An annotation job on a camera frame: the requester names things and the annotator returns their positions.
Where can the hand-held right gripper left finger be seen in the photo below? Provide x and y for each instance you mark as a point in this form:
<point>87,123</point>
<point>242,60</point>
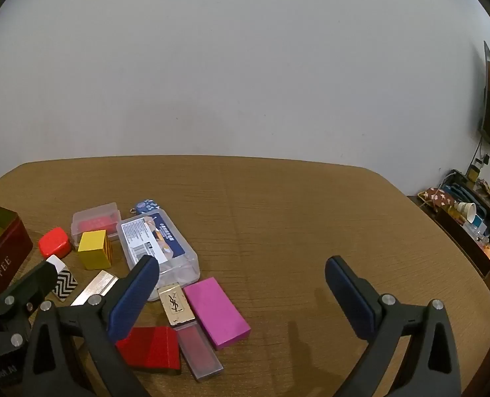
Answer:
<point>131,302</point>

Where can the white paper cup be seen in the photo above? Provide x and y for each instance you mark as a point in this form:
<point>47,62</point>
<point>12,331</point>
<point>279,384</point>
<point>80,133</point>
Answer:
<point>466,211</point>

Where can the gold capped lip gloss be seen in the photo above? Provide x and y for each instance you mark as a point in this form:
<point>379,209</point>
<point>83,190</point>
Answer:
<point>187,326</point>

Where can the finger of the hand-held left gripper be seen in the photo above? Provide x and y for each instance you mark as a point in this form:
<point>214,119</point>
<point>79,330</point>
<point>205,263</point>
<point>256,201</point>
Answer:
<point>29,285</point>

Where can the pink rectangular box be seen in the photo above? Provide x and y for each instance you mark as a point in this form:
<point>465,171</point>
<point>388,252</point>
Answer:
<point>218,313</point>

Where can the dark wooden cabinet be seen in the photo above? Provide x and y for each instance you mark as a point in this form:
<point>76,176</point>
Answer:
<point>464,240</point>

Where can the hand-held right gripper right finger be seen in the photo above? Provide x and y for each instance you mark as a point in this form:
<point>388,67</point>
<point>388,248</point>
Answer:
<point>348,297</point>

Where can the black white zigzag box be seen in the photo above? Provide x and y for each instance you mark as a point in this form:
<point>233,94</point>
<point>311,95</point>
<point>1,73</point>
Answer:
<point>65,283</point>

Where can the gold reflective tray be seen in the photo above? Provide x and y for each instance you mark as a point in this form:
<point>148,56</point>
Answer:
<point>1,256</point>

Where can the silver ridged bar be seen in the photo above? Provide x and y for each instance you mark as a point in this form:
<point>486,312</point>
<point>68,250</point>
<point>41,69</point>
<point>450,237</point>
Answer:
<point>95,287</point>

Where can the clear plastic box blue label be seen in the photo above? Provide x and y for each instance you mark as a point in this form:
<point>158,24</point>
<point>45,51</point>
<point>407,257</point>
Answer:
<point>156,240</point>

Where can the clear box with red insert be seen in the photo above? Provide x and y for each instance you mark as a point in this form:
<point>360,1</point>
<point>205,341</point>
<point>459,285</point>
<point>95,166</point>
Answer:
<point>94,219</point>

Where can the brown floral cloth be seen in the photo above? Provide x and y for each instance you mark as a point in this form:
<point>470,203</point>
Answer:
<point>437,197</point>

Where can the red square tape measure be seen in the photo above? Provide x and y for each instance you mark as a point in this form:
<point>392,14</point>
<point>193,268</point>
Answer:
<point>54,242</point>

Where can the yellow cube box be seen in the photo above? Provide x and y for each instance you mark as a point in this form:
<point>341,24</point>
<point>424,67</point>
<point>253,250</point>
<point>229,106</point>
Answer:
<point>94,250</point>

